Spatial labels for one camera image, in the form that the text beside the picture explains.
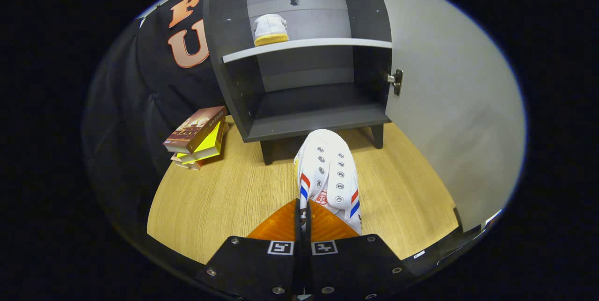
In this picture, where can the black backdrop cloth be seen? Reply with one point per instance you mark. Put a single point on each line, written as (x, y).
(131, 104)

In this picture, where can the dark grey shoe cabinet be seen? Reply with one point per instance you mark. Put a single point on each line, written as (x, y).
(299, 118)

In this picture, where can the white shoe yellow sole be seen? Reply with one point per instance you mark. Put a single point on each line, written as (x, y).
(270, 27)
(327, 170)

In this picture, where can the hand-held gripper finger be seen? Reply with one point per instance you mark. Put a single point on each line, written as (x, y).
(297, 268)
(309, 268)

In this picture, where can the beige shoe cabinet door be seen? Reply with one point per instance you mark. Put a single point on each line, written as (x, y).
(444, 104)

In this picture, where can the light grey cabinet shelf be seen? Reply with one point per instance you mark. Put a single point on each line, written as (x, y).
(304, 44)

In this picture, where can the metal door hinge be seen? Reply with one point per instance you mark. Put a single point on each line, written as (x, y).
(398, 81)

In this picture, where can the yellow book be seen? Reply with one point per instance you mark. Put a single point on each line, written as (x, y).
(208, 144)

